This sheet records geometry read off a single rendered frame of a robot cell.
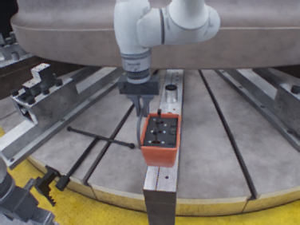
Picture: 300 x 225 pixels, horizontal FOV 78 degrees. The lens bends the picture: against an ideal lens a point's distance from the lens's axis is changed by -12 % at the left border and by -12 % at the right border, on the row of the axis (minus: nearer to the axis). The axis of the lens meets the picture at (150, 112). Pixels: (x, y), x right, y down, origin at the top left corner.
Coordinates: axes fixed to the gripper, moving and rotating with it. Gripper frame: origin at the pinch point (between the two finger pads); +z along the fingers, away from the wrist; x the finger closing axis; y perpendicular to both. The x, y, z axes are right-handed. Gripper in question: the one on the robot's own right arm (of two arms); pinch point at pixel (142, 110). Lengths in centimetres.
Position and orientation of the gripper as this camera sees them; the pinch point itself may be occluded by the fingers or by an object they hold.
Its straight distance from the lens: 73.6
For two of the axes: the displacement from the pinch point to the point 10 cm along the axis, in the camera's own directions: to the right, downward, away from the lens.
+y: -1.5, 6.1, -7.8
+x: 9.9, 0.4, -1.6
